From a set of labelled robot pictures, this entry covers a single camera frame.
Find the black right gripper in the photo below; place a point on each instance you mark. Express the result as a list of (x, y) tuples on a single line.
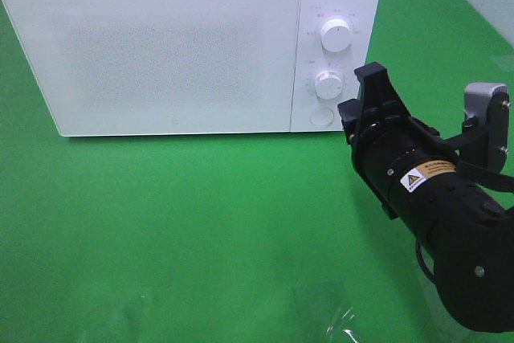
[(390, 144)]

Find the white microwave knob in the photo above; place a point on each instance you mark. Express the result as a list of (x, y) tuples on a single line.
[(336, 34), (328, 85)]

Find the round white door button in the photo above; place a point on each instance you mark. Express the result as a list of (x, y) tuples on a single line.
[(322, 117)]

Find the white microwave door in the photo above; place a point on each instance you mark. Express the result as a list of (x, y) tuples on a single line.
[(142, 67)]

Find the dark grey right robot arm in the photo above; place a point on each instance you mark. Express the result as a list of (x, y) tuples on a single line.
[(441, 189)]

